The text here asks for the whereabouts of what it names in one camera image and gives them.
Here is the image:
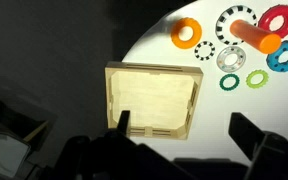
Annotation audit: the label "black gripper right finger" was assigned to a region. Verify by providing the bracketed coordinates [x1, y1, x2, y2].
[228, 112, 268, 163]

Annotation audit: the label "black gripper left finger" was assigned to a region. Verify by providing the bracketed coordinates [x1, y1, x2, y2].
[117, 110, 132, 137]

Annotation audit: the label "orange rubber ring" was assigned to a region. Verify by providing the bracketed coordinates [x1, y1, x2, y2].
[170, 17, 203, 50]

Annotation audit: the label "wooden tray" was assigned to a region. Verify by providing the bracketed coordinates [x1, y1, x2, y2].
[104, 61, 204, 141]

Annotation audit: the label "grey lounge chair wooden arms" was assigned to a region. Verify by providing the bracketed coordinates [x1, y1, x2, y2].
[0, 89, 52, 178]

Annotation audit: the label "lime green toothed ring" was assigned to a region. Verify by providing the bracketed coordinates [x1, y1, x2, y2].
[245, 69, 270, 90]

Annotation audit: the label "dark green toothed ring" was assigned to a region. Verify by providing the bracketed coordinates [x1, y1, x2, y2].
[219, 73, 241, 92]

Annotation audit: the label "blue dotted rubber ring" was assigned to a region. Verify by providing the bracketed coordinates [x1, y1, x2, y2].
[265, 39, 288, 73]

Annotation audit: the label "clear plastic ring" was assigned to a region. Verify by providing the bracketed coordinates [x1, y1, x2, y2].
[216, 45, 247, 74]

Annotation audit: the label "small black white ring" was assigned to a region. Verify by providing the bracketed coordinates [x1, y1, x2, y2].
[193, 40, 217, 62]

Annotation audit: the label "orange ring holder peg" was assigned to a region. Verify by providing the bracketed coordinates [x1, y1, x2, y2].
[229, 19, 282, 55]

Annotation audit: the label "large black white striped ring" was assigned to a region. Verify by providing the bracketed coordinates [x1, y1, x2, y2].
[214, 4, 259, 46]

